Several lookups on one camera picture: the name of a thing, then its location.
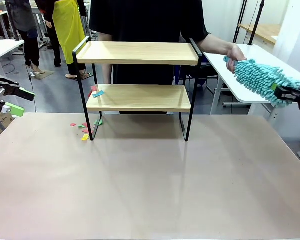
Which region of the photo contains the teal chenille duster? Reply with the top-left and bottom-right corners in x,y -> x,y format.
223,56 -> 300,108

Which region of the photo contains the two-tier wooden shelf black frame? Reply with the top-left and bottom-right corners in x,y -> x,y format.
72,36 -> 203,143

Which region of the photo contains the person's left hand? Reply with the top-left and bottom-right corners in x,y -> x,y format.
225,42 -> 248,75

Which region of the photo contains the brown cardboard box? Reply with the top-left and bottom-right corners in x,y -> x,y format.
0,111 -> 15,129

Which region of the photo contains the white side table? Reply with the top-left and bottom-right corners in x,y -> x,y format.
202,44 -> 300,121

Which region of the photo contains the beige floor mat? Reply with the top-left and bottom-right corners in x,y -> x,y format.
31,70 -> 56,81

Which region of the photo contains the wooden top table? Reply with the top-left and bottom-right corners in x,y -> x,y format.
237,23 -> 283,46

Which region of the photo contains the black stand pole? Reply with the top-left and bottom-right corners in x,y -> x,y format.
6,0 -> 20,41
248,0 -> 266,46

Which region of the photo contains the person in dark red clothes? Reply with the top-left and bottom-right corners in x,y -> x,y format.
34,0 -> 63,68

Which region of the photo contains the dark grey plastic stool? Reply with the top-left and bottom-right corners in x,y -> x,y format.
176,63 -> 220,88

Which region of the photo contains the person in grey jacket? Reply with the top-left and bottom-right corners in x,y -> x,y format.
4,0 -> 47,76

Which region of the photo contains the black tripod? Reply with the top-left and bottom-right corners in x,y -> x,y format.
232,0 -> 248,45

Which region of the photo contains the person in yellow apron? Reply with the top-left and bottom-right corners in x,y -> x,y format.
52,0 -> 91,80

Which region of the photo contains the person in black clothes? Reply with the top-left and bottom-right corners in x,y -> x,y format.
88,0 -> 212,86

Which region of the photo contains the thin black hanging cable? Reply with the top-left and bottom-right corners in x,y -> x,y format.
26,64 -> 38,113

